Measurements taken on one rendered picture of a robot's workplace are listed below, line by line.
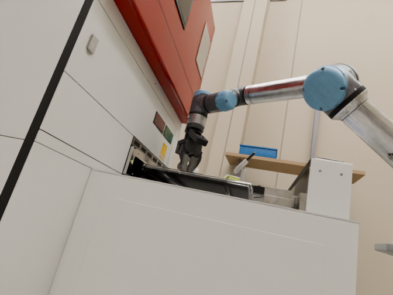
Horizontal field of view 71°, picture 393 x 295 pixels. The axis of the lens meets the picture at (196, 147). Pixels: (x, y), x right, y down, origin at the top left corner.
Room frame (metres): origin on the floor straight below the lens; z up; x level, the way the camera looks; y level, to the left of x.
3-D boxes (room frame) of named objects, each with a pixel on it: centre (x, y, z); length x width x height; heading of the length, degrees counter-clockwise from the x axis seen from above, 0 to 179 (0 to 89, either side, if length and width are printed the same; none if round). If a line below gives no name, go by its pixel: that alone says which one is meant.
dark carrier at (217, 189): (1.04, -0.06, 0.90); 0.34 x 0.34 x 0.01; 76
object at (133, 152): (1.08, 0.15, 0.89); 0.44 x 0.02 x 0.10; 166
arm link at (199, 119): (1.02, 0.03, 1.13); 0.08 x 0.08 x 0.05
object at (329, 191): (0.89, -0.39, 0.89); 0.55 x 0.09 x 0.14; 166
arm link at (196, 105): (1.02, 0.02, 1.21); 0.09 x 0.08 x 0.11; 45
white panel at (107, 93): (0.91, 0.21, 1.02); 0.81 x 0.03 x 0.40; 166
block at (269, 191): (0.84, -0.28, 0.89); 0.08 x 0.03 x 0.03; 76
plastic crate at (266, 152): (2.53, -0.60, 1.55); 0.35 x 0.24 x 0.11; 72
